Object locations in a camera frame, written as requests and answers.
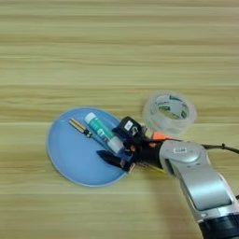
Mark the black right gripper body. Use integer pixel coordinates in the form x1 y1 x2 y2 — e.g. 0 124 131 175
122 125 166 172

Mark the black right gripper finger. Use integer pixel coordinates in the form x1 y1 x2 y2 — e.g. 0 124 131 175
96 149 135 173

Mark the colourful stickerless puzzle cube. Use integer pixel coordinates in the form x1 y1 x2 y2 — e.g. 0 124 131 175
145 131 172 174

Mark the green and white glue stick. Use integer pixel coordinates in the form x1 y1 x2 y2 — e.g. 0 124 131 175
83 112 125 155

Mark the small brass handle screwdriver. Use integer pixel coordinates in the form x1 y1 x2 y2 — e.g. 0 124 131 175
68 118 108 148

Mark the black box with white label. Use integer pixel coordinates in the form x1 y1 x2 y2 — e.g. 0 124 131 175
112 116 145 144

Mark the round blue plate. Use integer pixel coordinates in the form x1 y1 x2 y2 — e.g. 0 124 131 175
46 106 132 188

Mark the clear adhesive tape roll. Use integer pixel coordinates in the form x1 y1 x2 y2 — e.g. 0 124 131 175
142 91 198 135

